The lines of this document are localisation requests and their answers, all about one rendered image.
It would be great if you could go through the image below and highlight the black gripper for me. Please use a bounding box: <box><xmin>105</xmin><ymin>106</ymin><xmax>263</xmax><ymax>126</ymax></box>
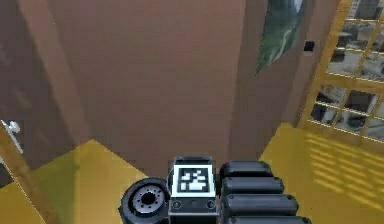
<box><xmin>118</xmin><ymin>177</ymin><xmax>172</xmax><ymax>224</ymax></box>

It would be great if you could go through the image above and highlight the yellow framed window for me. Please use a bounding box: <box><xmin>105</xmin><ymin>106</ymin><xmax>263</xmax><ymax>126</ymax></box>
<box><xmin>297</xmin><ymin>0</ymin><xmax>384</xmax><ymax>155</ymax></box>

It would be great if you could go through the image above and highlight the silver door handle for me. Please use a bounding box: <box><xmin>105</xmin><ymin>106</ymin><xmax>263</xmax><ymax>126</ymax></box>
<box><xmin>0</xmin><ymin>119</ymin><xmax>24</xmax><ymax>155</ymax></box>

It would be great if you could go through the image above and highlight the green framed wall picture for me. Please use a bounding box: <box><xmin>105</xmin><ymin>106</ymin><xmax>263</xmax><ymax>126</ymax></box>
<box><xmin>255</xmin><ymin>0</ymin><xmax>306</xmax><ymax>74</ymax></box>

